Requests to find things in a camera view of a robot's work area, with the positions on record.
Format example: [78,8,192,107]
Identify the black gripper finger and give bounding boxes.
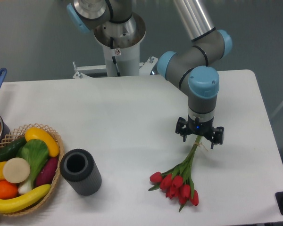
[204,127,224,149]
[175,117,191,142]

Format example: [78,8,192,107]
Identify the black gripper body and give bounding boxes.
[186,116,214,137]

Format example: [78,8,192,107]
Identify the red tulip bouquet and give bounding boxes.
[148,135,202,211]

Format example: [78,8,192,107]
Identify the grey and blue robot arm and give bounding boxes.
[67,0,233,145]

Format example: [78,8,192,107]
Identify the dark grey ribbed vase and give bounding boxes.
[59,149,102,196]

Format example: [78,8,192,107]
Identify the purple sweet potato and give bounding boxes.
[35,157,58,187]

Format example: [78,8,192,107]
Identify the green bok choy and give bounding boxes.
[17,139,49,195]

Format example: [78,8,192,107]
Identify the woven wicker basket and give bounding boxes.
[0,123,64,216]

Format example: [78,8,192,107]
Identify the beige round slice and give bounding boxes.
[3,157,30,184]

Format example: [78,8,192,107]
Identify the green cucumber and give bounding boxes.
[0,137,26,162]

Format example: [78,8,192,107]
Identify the orange fruit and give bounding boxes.
[0,180,18,200]

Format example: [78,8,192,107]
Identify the yellow banana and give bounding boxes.
[0,184,51,214]

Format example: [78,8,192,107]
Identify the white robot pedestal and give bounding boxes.
[73,12,158,79]

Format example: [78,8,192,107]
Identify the black cable on pedestal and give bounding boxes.
[109,37,121,77]

